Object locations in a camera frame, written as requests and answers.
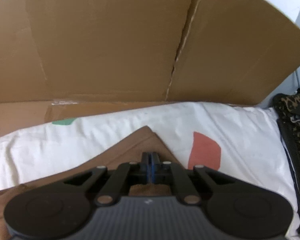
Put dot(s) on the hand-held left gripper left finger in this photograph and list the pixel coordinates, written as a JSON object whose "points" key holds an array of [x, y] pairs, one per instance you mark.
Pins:
{"points": [[146, 166]]}

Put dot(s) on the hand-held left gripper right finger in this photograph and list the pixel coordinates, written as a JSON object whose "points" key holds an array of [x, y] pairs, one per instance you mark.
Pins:
{"points": [[153, 166]]}

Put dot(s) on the brown printed t-shirt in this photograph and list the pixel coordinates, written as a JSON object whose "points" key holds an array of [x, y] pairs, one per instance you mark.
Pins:
{"points": [[130, 152]]}

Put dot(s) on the cream bear printed blanket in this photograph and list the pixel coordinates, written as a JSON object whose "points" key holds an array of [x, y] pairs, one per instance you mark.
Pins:
{"points": [[240, 135]]}

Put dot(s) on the flattened cardboard box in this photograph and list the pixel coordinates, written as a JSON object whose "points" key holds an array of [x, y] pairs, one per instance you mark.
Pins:
{"points": [[102, 42]]}

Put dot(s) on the black folded cloth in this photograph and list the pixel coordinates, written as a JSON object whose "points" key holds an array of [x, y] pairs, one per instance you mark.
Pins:
{"points": [[297, 135]]}

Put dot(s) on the colourful plastic packets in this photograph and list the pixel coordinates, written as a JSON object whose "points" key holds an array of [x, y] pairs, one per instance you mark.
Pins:
{"points": [[297, 78]]}

